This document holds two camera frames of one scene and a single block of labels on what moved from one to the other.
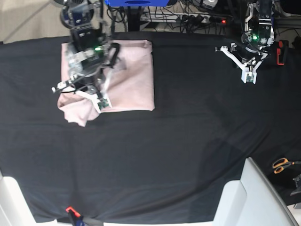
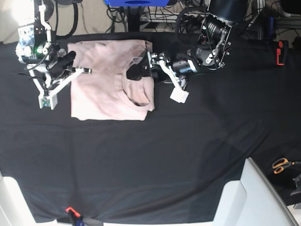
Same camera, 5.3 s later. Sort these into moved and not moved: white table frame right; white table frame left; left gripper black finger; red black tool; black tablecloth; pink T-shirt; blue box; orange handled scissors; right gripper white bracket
Moved: pink T-shirt; left gripper black finger; right gripper white bracket
Not moved: blue box; black tablecloth; white table frame left; orange handled scissors; white table frame right; red black tool
